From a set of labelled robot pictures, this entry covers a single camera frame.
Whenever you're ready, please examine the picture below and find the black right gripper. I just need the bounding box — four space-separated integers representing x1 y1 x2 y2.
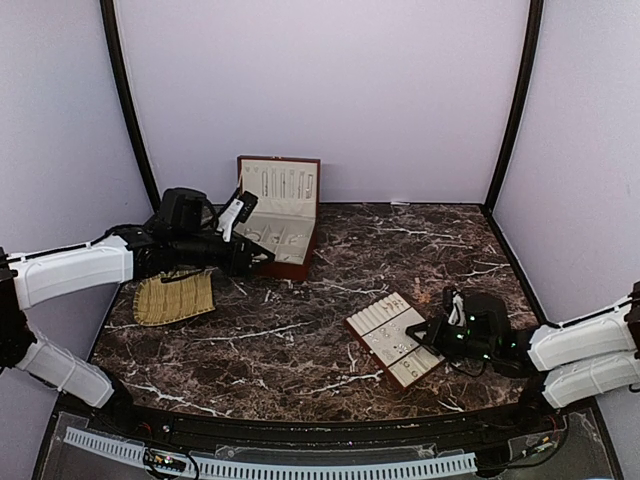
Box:
407 312 497 362

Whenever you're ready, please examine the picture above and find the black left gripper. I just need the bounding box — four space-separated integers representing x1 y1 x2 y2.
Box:
173 230 276 278

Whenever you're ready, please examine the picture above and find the red wooden jewelry box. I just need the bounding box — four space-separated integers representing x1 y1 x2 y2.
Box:
235 155 321 281

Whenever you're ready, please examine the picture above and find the brown jewelry display tray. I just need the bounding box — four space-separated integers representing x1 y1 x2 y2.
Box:
344 292 444 391

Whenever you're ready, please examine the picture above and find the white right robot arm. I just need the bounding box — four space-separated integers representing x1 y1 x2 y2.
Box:
406 286 639 434

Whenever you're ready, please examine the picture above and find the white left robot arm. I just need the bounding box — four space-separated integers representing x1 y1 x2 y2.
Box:
1 225 275 436

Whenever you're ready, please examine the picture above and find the woven bamboo tray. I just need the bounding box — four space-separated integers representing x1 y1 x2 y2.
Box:
133 271 215 327

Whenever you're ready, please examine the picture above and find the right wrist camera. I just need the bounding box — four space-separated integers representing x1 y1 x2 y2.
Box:
441 287 510 341

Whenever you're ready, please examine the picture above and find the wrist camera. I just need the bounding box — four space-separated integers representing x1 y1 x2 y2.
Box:
441 287 510 341
154 187 258 243

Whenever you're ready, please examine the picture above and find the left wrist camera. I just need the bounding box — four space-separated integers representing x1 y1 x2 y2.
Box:
154 187 258 243

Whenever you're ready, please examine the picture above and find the white slotted cable duct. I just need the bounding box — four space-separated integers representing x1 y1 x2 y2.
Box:
63 427 478 479

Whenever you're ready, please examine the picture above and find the black left frame post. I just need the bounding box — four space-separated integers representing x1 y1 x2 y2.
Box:
99 0 161 211

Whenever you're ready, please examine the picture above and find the black frame post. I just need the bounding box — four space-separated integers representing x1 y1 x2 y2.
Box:
99 0 161 211
483 0 545 217

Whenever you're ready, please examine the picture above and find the black right frame post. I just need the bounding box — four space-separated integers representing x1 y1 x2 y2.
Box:
483 0 545 217

